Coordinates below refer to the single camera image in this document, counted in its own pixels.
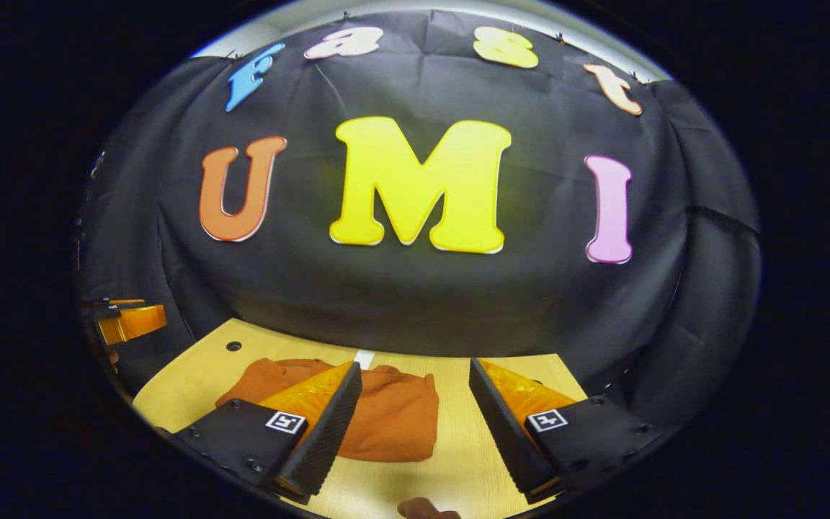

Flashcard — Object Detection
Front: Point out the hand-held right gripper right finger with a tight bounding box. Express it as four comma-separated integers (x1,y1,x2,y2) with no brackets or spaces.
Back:
468,357,666,505

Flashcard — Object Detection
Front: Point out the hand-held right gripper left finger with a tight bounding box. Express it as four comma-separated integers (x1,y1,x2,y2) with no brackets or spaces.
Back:
169,360,364,505

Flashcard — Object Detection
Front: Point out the orange ribbed button cardigan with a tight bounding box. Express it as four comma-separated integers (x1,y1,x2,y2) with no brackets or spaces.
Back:
215,350,439,463

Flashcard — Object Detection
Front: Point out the black backdrop cloth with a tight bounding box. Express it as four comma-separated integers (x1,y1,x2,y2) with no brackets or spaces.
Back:
76,11,762,433

